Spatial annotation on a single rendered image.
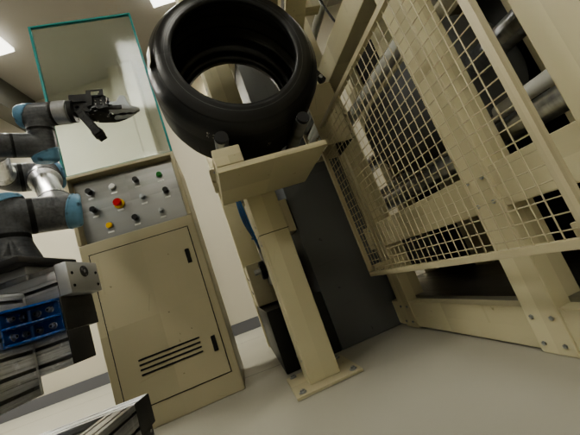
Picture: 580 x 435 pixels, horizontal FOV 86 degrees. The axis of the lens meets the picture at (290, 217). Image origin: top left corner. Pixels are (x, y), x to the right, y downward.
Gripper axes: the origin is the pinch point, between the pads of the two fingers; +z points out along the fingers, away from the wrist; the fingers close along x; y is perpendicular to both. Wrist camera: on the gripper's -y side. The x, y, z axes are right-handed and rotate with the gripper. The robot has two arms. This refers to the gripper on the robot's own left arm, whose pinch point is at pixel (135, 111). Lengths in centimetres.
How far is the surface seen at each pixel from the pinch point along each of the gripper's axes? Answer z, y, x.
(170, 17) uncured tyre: 17.1, 25.6, -12.1
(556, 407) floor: 81, -103, -42
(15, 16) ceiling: -140, 236, 182
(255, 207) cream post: 37, -34, 26
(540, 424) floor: 75, -104, -43
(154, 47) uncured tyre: 10.4, 14.8, -11.4
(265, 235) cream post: 38, -46, 26
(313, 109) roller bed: 70, 5, 19
